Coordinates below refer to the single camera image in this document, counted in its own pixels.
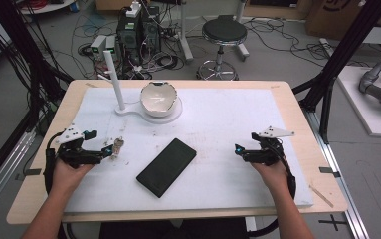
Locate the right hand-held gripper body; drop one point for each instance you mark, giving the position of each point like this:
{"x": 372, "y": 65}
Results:
{"x": 269, "y": 152}

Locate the white stand with post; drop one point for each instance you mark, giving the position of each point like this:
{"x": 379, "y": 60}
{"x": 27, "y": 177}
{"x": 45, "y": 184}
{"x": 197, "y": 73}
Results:
{"x": 115, "y": 83}

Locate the white table leg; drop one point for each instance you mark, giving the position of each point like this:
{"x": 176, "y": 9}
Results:
{"x": 241, "y": 46}
{"x": 185, "y": 36}

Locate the white jagged-edge bowl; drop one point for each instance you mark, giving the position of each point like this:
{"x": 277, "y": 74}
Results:
{"x": 158, "y": 98}

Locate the small silver device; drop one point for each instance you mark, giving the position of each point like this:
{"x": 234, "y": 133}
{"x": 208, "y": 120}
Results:
{"x": 97, "y": 45}
{"x": 111, "y": 44}

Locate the white table mat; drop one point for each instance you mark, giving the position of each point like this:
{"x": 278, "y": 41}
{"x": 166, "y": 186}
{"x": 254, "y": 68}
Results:
{"x": 228, "y": 126}

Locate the black metal frame post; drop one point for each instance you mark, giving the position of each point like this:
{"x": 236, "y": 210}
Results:
{"x": 350, "y": 43}
{"x": 15, "y": 40}

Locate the white platform board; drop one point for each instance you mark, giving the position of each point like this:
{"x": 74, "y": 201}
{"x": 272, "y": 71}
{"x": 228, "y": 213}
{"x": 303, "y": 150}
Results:
{"x": 373, "y": 122}

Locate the person's right hand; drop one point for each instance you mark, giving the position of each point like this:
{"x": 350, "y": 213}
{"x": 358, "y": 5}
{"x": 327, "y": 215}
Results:
{"x": 274, "y": 177}

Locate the black computer tower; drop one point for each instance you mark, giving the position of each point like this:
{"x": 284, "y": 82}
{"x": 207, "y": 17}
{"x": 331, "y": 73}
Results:
{"x": 129, "y": 40}
{"x": 151, "y": 30}

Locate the white round table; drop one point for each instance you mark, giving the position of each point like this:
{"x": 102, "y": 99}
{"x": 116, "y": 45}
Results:
{"x": 48, "y": 6}

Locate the white floor power strip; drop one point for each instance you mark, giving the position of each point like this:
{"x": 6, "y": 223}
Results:
{"x": 327, "y": 46}

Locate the black smartphone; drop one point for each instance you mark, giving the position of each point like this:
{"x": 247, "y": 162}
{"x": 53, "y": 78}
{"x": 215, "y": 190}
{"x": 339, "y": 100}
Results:
{"x": 166, "y": 167}

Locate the cardboard box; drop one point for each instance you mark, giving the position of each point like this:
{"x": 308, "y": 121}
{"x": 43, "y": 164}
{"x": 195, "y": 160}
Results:
{"x": 337, "y": 16}

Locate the thin wooden stick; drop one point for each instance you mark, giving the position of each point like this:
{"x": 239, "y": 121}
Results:
{"x": 321, "y": 196}

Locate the aluminium floor rail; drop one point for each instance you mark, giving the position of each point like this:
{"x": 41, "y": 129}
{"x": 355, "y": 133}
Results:
{"x": 340, "y": 186}
{"x": 2, "y": 172}

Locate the black tape cross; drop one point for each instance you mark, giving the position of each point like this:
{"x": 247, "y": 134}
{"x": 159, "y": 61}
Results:
{"x": 334, "y": 221}

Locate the person's left hand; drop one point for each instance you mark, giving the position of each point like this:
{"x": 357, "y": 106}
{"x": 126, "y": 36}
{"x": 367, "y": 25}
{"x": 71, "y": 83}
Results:
{"x": 64, "y": 177}

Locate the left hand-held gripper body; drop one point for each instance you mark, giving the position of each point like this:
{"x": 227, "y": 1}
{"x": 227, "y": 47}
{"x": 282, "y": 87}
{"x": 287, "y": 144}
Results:
{"x": 70, "y": 134}

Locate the wooden table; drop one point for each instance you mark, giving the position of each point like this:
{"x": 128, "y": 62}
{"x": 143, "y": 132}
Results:
{"x": 305, "y": 109}

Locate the person's dark clothing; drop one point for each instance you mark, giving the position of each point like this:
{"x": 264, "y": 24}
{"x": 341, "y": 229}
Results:
{"x": 171, "y": 230}

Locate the black tape strip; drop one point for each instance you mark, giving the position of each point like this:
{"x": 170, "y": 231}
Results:
{"x": 32, "y": 172}
{"x": 327, "y": 170}

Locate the black round stool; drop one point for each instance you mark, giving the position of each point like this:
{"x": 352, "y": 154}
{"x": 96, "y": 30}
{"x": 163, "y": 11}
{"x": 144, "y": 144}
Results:
{"x": 224, "y": 31}

